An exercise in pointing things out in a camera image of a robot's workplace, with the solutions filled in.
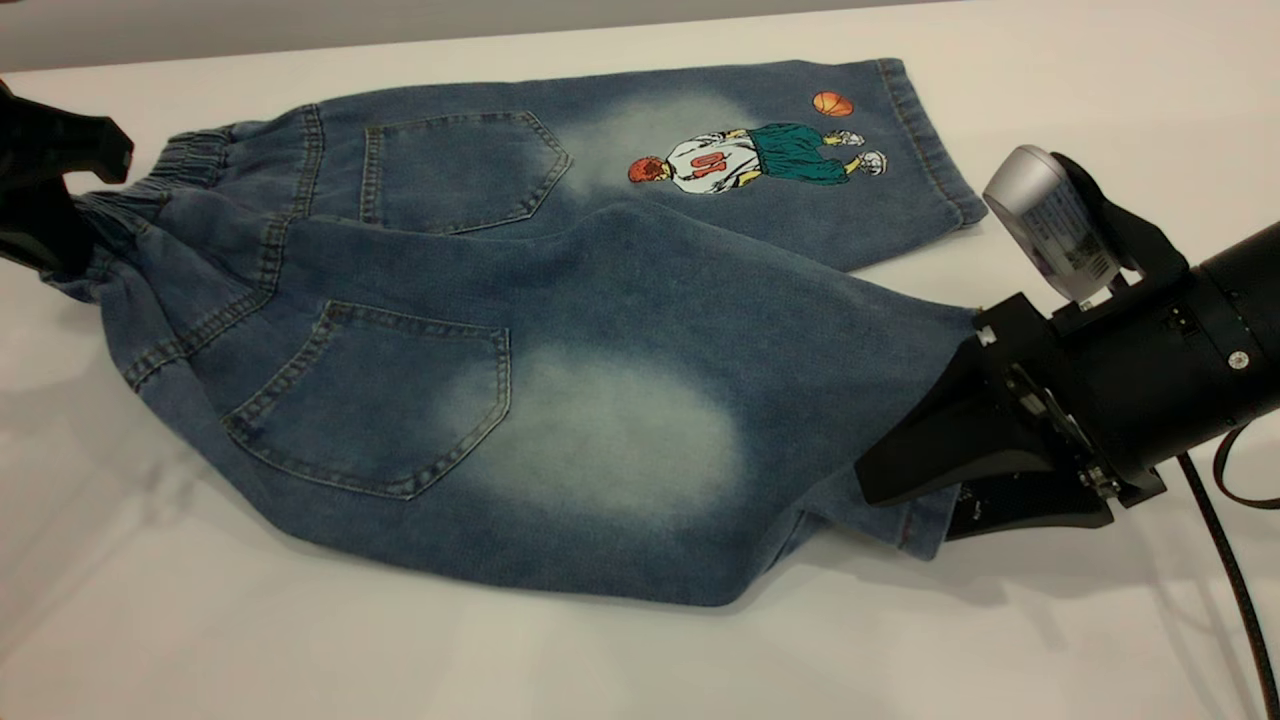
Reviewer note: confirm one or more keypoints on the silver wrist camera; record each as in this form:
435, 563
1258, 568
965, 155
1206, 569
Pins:
1050, 215

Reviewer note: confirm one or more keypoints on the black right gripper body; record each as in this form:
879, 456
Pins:
1130, 390

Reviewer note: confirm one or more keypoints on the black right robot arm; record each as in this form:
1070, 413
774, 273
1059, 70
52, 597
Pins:
1250, 320

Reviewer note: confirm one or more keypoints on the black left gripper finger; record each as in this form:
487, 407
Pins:
40, 230
60, 145

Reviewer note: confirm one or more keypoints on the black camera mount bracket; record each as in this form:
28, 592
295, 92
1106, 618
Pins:
1140, 240

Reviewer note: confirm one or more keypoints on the blue denim shorts with print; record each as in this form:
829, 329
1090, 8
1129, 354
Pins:
600, 350

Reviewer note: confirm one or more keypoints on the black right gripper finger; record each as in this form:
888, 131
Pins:
960, 430
1040, 500

